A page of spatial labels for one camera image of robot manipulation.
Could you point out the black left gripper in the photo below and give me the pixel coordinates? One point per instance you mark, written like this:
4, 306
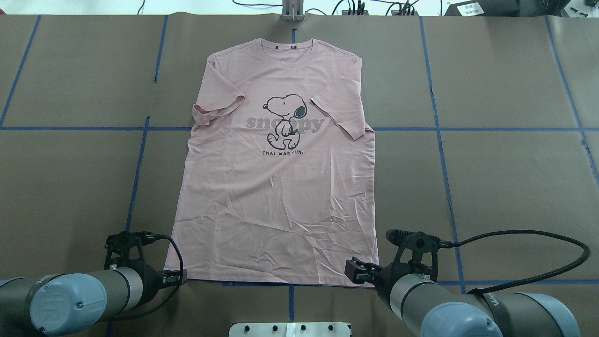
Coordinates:
150, 279

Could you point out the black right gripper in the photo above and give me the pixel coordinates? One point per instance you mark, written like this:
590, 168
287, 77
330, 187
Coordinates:
384, 277

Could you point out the pink Snoopy t-shirt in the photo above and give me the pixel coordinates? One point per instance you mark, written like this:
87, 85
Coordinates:
278, 183

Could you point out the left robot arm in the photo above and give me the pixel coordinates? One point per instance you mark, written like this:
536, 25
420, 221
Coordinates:
64, 304

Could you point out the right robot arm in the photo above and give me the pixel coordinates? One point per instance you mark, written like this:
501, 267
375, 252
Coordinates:
429, 310

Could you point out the black box with label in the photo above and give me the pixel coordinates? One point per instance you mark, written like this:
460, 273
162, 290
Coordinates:
491, 8

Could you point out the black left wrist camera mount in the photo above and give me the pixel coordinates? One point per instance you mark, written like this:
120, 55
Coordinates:
125, 249

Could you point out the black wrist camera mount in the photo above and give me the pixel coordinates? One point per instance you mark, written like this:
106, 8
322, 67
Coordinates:
125, 249
417, 254

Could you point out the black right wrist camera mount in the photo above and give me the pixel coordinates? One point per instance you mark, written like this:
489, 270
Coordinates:
417, 254

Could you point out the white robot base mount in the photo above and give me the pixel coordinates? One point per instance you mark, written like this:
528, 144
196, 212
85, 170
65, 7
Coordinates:
291, 329

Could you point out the grey metal camera post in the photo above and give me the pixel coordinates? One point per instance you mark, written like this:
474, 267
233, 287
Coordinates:
293, 11

